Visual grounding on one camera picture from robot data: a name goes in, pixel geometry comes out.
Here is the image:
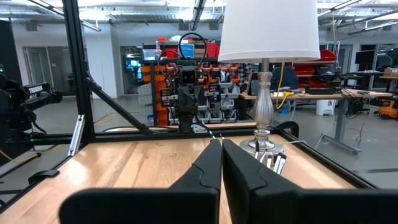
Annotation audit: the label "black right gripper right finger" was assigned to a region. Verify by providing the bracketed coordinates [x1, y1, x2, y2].
[222, 138, 398, 224]

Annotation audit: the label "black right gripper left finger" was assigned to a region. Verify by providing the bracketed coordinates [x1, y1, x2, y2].
[58, 139, 223, 224]

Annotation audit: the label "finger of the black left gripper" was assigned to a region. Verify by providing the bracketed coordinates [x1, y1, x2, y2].
[190, 85, 201, 108]
[179, 85, 191, 108]

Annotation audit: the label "shelf with coloured bins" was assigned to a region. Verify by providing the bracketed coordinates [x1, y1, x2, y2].
[139, 37, 249, 126]

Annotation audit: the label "white shade silver table lamp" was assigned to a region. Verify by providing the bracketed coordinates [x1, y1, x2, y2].
[217, 0, 321, 156]

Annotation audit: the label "wooden top desk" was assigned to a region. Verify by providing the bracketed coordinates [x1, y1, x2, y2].
[239, 89, 393, 156]

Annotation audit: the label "red storage bins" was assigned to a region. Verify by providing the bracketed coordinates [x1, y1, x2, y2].
[294, 49, 338, 88]

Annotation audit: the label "white bin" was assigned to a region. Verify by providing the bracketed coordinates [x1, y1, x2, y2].
[316, 99, 336, 116]

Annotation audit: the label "silver aluminium bar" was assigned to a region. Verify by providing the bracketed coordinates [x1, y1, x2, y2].
[67, 114, 86, 157]

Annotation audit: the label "orange vacuum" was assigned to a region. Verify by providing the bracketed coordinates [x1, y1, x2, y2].
[377, 98, 398, 121]

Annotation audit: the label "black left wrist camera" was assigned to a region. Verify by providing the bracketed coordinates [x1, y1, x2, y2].
[181, 66, 200, 85]

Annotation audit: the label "black frame clamp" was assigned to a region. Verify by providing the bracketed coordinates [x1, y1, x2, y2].
[27, 169, 60, 185]
[275, 120, 300, 138]

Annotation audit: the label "black aluminium table frame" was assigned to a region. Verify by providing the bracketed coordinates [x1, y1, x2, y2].
[0, 0, 379, 215]

